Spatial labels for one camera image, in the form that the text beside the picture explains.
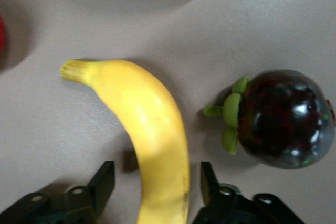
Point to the brown table mat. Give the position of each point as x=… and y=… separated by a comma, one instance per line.
x=52, y=129

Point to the yellow banana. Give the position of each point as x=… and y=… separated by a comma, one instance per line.
x=152, y=129

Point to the dark purple mangosteen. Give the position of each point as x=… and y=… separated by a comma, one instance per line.
x=283, y=119

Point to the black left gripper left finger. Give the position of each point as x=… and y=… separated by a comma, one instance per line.
x=78, y=203

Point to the small red yellow apple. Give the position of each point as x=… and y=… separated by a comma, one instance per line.
x=2, y=37

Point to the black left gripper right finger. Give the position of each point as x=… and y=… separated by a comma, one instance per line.
x=236, y=208

